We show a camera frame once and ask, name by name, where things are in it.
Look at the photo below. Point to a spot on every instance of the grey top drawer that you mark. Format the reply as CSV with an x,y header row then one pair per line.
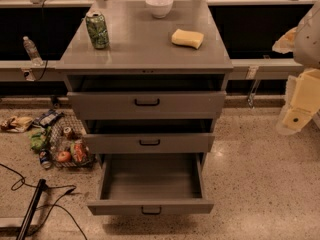
x,y
147,105

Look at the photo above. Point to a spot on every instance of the blue snack bag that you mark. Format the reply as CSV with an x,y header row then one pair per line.
x,y
48,118

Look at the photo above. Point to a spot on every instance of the grey middle drawer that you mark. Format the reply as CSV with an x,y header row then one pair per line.
x,y
150,136

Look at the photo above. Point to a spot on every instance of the grey drawer cabinet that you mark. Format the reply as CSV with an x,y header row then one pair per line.
x,y
141,56

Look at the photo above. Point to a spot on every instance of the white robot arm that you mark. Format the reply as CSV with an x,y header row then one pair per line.
x,y
307,39

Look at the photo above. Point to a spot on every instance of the orange snack bag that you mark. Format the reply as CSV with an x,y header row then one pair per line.
x,y
78,152

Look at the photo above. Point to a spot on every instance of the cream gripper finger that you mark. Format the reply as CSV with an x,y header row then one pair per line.
x,y
285,43

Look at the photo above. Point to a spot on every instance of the white bowl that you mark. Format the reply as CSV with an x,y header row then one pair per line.
x,y
159,8

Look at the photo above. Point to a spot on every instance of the small red can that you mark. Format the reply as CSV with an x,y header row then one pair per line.
x,y
68,132

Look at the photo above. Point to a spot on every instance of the green chip bag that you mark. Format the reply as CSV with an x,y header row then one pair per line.
x,y
39,138

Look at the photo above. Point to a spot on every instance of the red apple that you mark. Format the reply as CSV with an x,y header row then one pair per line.
x,y
63,156

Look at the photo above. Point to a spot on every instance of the clear plastic water bottle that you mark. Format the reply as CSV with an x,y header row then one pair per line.
x,y
32,51

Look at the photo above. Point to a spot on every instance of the wire basket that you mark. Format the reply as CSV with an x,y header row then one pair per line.
x,y
58,142

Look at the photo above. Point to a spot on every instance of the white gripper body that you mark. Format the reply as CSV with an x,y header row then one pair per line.
x,y
308,42

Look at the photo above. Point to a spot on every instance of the blue soda can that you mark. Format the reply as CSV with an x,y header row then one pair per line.
x,y
45,159

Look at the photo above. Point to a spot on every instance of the grey drawer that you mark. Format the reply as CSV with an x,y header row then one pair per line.
x,y
151,184
147,105
150,136

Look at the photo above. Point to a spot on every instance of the brown snack bag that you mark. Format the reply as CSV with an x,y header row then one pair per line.
x,y
16,124

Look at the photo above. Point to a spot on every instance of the yellow sponge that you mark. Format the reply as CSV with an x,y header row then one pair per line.
x,y
187,38

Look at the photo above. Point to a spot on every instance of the green soda can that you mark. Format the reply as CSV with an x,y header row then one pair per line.
x,y
97,29

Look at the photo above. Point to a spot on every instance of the black metal bar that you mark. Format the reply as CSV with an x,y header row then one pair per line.
x,y
23,230

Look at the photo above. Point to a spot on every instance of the grey bottom drawer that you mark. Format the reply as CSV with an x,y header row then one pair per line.
x,y
151,184

